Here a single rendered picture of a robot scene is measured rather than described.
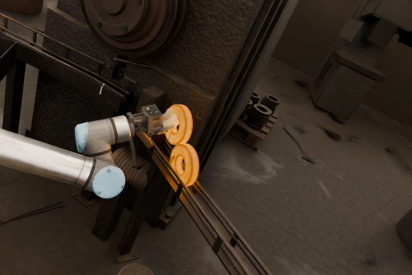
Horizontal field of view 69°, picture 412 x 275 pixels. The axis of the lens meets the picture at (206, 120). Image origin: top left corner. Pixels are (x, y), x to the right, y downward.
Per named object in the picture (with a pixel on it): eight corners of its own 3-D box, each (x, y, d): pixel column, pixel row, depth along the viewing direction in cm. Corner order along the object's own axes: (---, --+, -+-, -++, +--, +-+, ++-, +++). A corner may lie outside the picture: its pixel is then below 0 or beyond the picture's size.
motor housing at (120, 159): (101, 217, 164) (126, 141, 140) (133, 239, 160) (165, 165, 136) (84, 232, 153) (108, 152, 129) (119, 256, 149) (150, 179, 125)
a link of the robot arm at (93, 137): (76, 152, 101) (70, 123, 99) (114, 143, 107) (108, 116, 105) (80, 157, 93) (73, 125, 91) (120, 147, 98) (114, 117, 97)
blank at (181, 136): (178, 98, 119) (171, 97, 117) (198, 117, 108) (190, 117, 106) (167, 130, 125) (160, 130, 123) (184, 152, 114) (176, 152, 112)
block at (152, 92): (140, 124, 151) (154, 83, 140) (152, 132, 150) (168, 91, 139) (127, 131, 142) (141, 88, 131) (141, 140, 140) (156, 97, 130)
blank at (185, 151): (179, 139, 117) (171, 139, 115) (202, 149, 105) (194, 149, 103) (174, 177, 119) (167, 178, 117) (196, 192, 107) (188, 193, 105)
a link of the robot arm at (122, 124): (118, 148, 102) (110, 131, 108) (132, 145, 104) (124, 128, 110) (118, 128, 96) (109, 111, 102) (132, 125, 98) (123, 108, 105)
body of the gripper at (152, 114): (165, 115, 104) (130, 122, 98) (164, 134, 109) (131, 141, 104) (156, 103, 109) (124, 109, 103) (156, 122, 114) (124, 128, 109)
